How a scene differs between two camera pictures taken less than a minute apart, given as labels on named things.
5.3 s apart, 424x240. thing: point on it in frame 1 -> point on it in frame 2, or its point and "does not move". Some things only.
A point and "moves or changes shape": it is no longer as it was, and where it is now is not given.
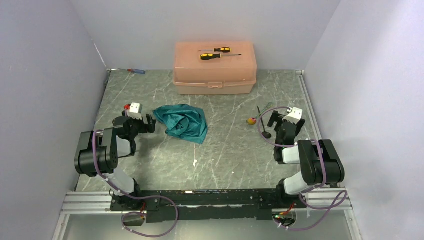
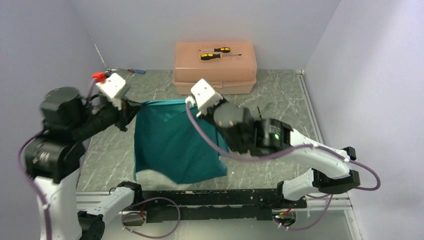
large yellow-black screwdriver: [207, 56] does not move
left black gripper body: [135, 125] -> [100, 115]
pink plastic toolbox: [229, 75] does not move
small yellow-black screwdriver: [224, 49] does not move
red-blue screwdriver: [134, 70] does not move
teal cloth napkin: [183, 120] moves or changes shape
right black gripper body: [277, 138] -> [235, 146]
